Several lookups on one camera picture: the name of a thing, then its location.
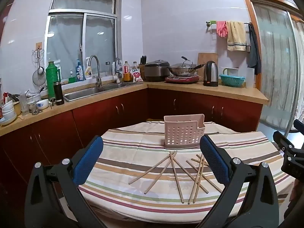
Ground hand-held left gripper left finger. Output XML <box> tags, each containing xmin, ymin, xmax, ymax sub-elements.
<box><xmin>24</xmin><ymin>135</ymin><xmax>107</xmax><ymax>228</ymax></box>

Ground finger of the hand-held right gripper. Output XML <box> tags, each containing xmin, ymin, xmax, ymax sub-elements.
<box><xmin>273</xmin><ymin>130</ymin><xmax>304</xmax><ymax>178</ymax></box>
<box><xmin>294</xmin><ymin>119</ymin><xmax>304</xmax><ymax>135</ymax></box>

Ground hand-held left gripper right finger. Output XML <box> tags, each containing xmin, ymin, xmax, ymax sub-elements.
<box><xmin>195</xmin><ymin>134</ymin><xmax>279</xmax><ymax>228</ymax></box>

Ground pink perforated utensil holder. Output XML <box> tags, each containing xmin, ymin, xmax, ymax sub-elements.
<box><xmin>163</xmin><ymin>114</ymin><xmax>206</xmax><ymax>150</ymax></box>

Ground pile of chopsticks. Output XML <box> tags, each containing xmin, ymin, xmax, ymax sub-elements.
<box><xmin>128</xmin><ymin>151</ymin><xmax>222</xmax><ymax>205</ymax></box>

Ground person's right forearm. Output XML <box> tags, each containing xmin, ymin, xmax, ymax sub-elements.
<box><xmin>286</xmin><ymin>178</ymin><xmax>304</xmax><ymax>221</ymax></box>

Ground red kitchen counter cabinets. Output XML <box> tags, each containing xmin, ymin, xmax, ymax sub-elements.
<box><xmin>0</xmin><ymin>81</ymin><xmax>269</xmax><ymax>195</ymax></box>

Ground striped tablecloth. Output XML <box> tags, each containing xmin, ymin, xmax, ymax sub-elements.
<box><xmin>78</xmin><ymin>121</ymin><xmax>295</xmax><ymax>224</ymax></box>

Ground sliding glass door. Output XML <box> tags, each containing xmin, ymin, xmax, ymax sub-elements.
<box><xmin>251</xmin><ymin>1</ymin><xmax>304</xmax><ymax>133</ymax></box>

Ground steel kitchen sink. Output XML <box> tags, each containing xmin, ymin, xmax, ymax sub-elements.
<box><xmin>64</xmin><ymin>82</ymin><xmax>137</xmax><ymax>101</ymax></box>

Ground white plastic container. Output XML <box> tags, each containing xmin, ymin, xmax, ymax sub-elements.
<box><xmin>239</xmin><ymin>65</ymin><xmax>254</xmax><ymax>89</ymax></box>

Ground black thermos bottle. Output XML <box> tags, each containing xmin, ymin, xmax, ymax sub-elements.
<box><xmin>53</xmin><ymin>81</ymin><xmax>65</xmax><ymax>106</ymax></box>

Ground blue patterned bowl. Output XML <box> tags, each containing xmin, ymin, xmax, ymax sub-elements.
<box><xmin>36</xmin><ymin>99</ymin><xmax>49</xmax><ymax>110</ymax></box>

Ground teal colander basket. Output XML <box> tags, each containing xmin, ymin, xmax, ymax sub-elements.
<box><xmin>219</xmin><ymin>74</ymin><xmax>246</xmax><ymax>87</ymax></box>

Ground steel electric kettle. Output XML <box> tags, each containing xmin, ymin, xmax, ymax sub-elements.
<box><xmin>203</xmin><ymin>61</ymin><xmax>219</xmax><ymax>87</ymax></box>

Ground dark grey cloth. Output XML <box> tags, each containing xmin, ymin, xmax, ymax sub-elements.
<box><xmin>247</xmin><ymin>24</ymin><xmax>262</xmax><ymax>75</ymax></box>

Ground red induction cooker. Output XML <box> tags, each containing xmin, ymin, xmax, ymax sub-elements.
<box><xmin>165</xmin><ymin>75</ymin><xmax>200</xmax><ymax>84</ymax></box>

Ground clear drinking glass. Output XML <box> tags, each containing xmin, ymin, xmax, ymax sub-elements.
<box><xmin>19</xmin><ymin>93</ymin><xmax>29</xmax><ymax>115</ymax></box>

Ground tall steel faucet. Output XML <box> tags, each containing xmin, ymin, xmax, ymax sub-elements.
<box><xmin>89</xmin><ymin>55</ymin><xmax>103</xmax><ymax>87</ymax></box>

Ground green thermos flask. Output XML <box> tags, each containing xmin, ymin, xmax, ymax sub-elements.
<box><xmin>46</xmin><ymin>61</ymin><xmax>62</xmax><ymax>99</ymax></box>

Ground blue dish soap bottle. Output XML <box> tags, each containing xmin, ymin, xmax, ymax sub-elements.
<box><xmin>76</xmin><ymin>59</ymin><xmax>85</xmax><ymax>81</ymax></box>

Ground white spray cleaner bottle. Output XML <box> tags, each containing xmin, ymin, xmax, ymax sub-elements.
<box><xmin>85</xmin><ymin>56</ymin><xmax>94</xmax><ymax>79</ymax></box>

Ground stack of white bowls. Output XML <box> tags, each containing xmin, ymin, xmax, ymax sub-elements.
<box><xmin>0</xmin><ymin>99</ymin><xmax>17</xmax><ymax>126</ymax></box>

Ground steel wok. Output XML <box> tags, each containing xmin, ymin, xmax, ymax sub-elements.
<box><xmin>168</xmin><ymin>63</ymin><xmax>206</xmax><ymax>77</ymax></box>

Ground hanging mesh strainer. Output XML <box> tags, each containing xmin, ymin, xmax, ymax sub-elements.
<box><xmin>32</xmin><ymin>72</ymin><xmax>47</xmax><ymax>86</ymax></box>

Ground cooking oil bottle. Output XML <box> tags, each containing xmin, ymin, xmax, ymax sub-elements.
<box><xmin>123</xmin><ymin>62</ymin><xmax>132</xmax><ymax>82</ymax></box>

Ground red white snack bag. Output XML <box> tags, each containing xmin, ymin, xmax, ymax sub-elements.
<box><xmin>130</xmin><ymin>68</ymin><xmax>143</xmax><ymax>82</ymax></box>

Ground glass wok lid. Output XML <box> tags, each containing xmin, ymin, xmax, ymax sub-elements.
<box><xmin>170</xmin><ymin>56</ymin><xmax>193</xmax><ymax>68</ymax></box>

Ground wooden cutting board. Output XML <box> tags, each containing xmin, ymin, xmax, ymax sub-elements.
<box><xmin>198</xmin><ymin>53</ymin><xmax>219</xmax><ymax>77</ymax></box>

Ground grey rice cooker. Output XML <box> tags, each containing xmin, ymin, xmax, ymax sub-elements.
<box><xmin>144</xmin><ymin>60</ymin><xmax>170</xmax><ymax>82</ymax></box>

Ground wooden knife block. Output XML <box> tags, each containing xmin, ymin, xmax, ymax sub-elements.
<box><xmin>138</xmin><ymin>55</ymin><xmax>148</xmax><ymax>80</ymax></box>

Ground yellow towel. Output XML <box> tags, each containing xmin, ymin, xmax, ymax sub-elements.
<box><xmin>226</xmin><ymin>21</ymin><xmax>248</xmax><ymax>52</ymax></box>

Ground aluminium sliding window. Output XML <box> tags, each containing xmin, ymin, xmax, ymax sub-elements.
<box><xmin>46</xmin><ymin>0</ymin><xmax>122</xmax><ymax>82</ymax></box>

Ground pink rubber gloves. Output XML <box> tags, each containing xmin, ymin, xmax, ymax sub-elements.
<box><xmin>216</xmin><ymin>21</ymin><xmax>229</xmax><ymax>38</ymax></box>

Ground metal towel rack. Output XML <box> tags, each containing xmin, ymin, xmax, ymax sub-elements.
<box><xmin>206</xmin><ymin>21</ymin><xmax>253</xmax><ymax>36</ymax></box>

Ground wooden door frame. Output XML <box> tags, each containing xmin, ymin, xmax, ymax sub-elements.
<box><xmin>241</xmin><ymin>0</ymin><xmax>304</xmax><ymax>93</ymax></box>

